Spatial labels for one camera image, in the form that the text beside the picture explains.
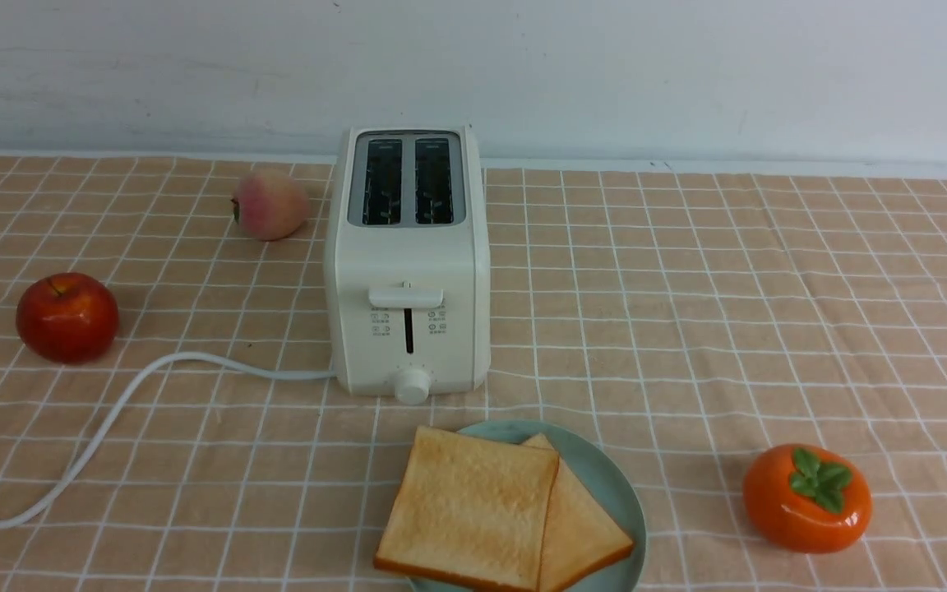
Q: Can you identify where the orange persimmon with green leaf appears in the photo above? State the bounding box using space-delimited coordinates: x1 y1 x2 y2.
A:
741 443 873 554

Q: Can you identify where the white two-slot toaster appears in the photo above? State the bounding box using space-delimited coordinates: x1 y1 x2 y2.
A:
323 125 490 405

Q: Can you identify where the white toaster power cord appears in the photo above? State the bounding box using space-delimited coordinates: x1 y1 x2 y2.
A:
0 352 336 529

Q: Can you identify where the pink peach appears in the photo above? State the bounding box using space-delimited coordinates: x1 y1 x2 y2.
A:
232 169 312 241

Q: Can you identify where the orange checkered tablecloth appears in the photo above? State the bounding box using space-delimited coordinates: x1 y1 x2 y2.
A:
0 156 947 591

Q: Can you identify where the light blue round plate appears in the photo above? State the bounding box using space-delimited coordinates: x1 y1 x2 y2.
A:
373 420 647 591

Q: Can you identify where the red apple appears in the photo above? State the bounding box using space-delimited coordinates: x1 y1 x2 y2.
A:
15 272 120 366

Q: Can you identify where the toasted bread slice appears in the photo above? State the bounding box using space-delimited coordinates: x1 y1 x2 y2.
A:
537 436 636 591
372 426 561 591

